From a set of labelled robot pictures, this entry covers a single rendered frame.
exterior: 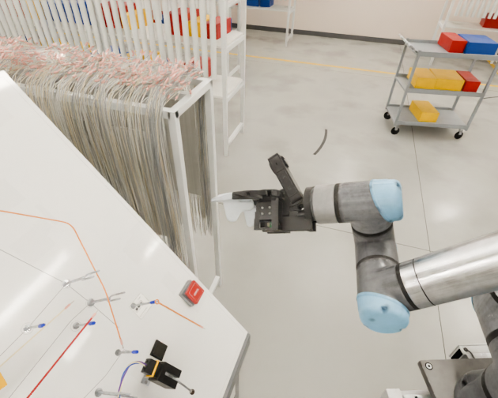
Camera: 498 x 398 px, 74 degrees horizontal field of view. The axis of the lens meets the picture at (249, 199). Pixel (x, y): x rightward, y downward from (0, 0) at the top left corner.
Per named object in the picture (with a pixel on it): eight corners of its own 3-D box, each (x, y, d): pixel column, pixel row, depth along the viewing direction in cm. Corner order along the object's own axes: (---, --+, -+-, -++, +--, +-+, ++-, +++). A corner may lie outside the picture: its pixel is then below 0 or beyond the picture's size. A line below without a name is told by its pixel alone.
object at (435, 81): (447, 122, 438) (487, 32, 368) (462, 140, 399) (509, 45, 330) (371, 116, 444) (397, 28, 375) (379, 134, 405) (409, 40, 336)
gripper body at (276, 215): (250, 230, 65) (309, 227, 60) (250, 187, 67) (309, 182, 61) (265, 234, 72) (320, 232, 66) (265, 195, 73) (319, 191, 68)
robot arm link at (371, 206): (405, 234, 57) (401, 195, 52) (340, 235, 62) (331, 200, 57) (403, 204, 63) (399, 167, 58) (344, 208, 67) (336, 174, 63)
